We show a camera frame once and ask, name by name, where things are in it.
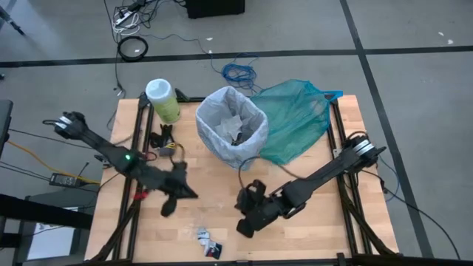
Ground blue cable coil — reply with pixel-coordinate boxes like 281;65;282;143
210;53;259;93

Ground white board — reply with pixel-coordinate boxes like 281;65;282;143
26;221;81;261

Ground dark gloves with yellow trim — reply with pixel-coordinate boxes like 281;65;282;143
149;123;185;158

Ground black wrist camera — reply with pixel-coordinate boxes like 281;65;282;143
236;218;256;239
160;195;178;218

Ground red black wrapper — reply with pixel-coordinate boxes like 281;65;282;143
203;242;224;259

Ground black floor cable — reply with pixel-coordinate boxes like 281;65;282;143
380;184;462;260

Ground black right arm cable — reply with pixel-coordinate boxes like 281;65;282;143
237;154;293;185

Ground silver wrapper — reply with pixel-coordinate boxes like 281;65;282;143
197;227;211;247

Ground black aluminium frame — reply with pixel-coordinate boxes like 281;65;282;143
73;87;473;266

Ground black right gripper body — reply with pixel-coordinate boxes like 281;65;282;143
245;180;296;225

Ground yellow floor cable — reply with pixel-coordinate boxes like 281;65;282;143
6;140;101;185

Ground black desk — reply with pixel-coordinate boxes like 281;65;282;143
0;194;94;266

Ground black cable tangle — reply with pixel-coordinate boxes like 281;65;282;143
103;0;186;30

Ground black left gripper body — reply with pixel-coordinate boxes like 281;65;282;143
138;162;188;197

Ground black tripod leg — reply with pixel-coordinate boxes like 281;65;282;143
0;5;26;37

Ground black cable ring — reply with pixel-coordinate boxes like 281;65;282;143
117;35;149;63

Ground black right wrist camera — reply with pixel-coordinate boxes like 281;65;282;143
236;218;256;239

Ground green plastic trash bag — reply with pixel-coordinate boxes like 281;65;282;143
250;78;344;166

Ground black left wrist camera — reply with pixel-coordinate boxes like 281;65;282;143
160;195;178;218

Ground black box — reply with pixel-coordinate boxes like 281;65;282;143
184;0;247;20

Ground green wipes canister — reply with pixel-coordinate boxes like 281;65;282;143
145;78;182;125

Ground white cable bundle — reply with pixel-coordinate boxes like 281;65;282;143
112;9;142;37

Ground black power adapter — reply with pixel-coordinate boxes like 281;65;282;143
49;172;79;188

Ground grey trash bag liner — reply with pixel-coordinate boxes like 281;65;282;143
194;85;270;171

